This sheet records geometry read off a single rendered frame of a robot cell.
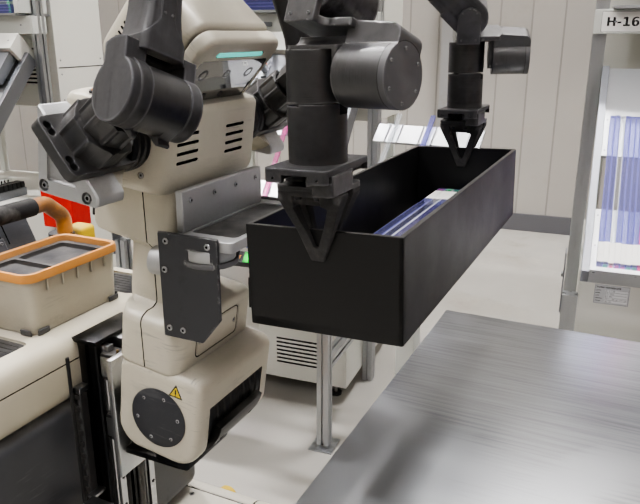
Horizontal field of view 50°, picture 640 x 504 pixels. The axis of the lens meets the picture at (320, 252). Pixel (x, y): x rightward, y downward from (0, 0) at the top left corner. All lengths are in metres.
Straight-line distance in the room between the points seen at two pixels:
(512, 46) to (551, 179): 3.78
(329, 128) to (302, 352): 1.99
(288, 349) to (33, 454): 1.47
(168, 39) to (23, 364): 0.62
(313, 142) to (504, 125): 4.28
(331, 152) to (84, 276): 0.79
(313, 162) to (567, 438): 0.54
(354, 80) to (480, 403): 0.59
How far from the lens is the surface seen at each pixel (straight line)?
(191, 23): 0.96
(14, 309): 1.30
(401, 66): 0.60
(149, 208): 1.06
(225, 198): 1.08
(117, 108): 0.79
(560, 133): 4.87
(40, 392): 1.26
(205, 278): 0.97
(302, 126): 0.64
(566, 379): 1.15
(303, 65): 0.63
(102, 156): 0.88
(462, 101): 1.17
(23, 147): 6.40
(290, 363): 2.63
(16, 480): 1.28
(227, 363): 1.15
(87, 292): 1.36
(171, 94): 0.81
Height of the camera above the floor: 1.31
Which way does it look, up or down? 18 degrees down
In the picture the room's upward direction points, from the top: straight up
